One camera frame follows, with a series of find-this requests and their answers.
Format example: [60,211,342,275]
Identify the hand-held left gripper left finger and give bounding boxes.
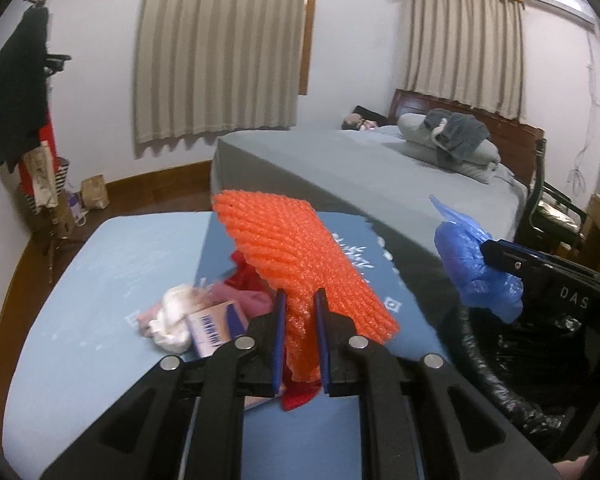
[39,289,287,480]

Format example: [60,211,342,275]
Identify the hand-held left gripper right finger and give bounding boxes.
[314,287,563,480]

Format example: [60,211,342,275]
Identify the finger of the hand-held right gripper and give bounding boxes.
[480,240,548,277]

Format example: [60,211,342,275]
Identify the blue plastic bag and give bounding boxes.
[429,194,525,323]

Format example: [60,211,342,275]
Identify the orange foam net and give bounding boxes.
[211,189,401,385]

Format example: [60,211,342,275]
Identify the pink cloth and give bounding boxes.
[207,280,276,322]

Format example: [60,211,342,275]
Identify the black armchair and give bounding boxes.
[514,139,589,257]

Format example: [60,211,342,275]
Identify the white and blue box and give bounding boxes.
[185,300,251,361]

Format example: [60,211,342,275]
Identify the grey pillow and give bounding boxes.
[397,112,501,165]
[404,140,514,184]

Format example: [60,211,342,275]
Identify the white crumpled tissue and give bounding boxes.
[147,284,216,353]

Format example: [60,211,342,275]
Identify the wooden headboard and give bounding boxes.
[387,89,546,188]

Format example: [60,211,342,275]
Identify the dark grey clothes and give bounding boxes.
[424,109,491,166]

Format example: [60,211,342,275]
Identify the bed with grey sheet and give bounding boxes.
[210,125,531,286]

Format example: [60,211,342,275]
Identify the blue printed tablecloth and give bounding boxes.
[0,210,461,480]

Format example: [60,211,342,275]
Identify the dark bundle with toy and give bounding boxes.
[342,105,388,132]

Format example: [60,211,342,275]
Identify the narrow beige striped curtain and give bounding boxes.
[404,0,525,123]

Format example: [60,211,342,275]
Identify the brown paper bag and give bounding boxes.
[81,174,109,209]

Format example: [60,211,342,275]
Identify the white and purple bag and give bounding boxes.
[69,189,89,226]

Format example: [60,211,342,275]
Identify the wooden coat rack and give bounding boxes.
[22,0,78,286]

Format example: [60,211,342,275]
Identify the white air conditioner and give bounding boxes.
[525,0,597,27]

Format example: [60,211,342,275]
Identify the striped bag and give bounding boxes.
[22,157,72,217]

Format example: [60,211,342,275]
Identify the white printed cloth bag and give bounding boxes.
[22,144,61,211]

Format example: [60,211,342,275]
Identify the wide beige striped curtain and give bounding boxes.
[132,0,311,158]

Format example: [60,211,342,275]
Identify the red garment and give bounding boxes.
[19,110,58,196]

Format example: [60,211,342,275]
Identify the black coat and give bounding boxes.
[0,7,51,168]

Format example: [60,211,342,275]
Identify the hanging white cable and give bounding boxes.
[567,27,600,196]

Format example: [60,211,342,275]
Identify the wooden window frame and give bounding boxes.
[299,0,337,96]

